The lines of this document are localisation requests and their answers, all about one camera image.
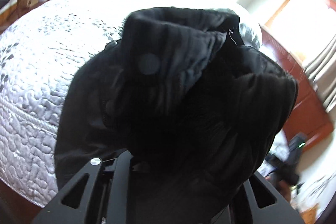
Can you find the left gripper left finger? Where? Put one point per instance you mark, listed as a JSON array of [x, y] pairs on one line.
[[98, 193]]

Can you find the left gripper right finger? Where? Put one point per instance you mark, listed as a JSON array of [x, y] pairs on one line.
[[258, 202]]

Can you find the black pants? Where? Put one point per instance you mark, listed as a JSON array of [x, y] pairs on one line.
[[196, 107]]

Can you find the dark wooden headboard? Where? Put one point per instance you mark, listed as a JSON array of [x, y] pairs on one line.
[[308, 115]]

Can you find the white quilted bed mattress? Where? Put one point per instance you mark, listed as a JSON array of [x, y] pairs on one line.
[[40, 53]]

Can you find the right wooden frame window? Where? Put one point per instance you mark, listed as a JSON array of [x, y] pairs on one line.
[[304, 27]]

